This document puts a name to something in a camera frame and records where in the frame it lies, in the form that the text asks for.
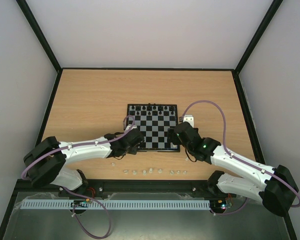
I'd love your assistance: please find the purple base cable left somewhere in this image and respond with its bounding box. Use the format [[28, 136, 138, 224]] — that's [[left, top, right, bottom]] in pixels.
[[64, 187, 113, 238]]

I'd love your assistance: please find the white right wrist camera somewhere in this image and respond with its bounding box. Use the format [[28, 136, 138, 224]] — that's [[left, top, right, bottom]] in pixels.
[[182, 114, 195, 127]]

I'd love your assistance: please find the black and silver chessboard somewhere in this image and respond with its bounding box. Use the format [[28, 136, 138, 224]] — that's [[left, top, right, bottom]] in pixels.
[[127, 103, 180, 152]]

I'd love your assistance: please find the green circuit board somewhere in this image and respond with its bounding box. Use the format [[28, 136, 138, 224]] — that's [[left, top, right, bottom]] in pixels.
[[216, 198, 234, 210]]

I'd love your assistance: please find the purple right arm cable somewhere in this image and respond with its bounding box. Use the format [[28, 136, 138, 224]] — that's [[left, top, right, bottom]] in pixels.
[[180, 100, 300, 208]]

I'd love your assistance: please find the black mounting rail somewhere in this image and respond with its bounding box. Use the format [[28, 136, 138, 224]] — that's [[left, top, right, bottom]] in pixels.
[[84, 179, 216, 200]]

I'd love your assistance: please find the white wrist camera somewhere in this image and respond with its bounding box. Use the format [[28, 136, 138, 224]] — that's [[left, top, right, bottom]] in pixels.
[[124, 124, 137, 133], [182, 114, 195, 127]]

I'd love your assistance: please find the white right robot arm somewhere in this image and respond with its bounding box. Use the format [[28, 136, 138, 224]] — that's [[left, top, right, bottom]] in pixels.
[[167, 122, 299, 217]]

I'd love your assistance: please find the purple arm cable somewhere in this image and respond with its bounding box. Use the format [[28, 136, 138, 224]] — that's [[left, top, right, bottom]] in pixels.
[[20, 115, 136, 181], [180, 100, 300, 208]]

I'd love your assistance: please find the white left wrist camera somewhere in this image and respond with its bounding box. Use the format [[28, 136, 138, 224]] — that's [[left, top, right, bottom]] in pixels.
[[124, 124, 137, 133]]

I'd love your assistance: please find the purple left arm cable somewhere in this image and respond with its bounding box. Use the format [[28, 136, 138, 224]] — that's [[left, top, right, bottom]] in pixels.
[[20, 115, 136, 181]]

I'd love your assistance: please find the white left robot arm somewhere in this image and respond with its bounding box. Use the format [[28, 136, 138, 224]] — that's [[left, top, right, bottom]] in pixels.
[[21, 125, 144, 191]]

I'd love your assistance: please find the light blue slotted cable duct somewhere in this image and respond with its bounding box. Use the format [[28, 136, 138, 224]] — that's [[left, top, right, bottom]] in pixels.
[[20, 199, 211, 211]]

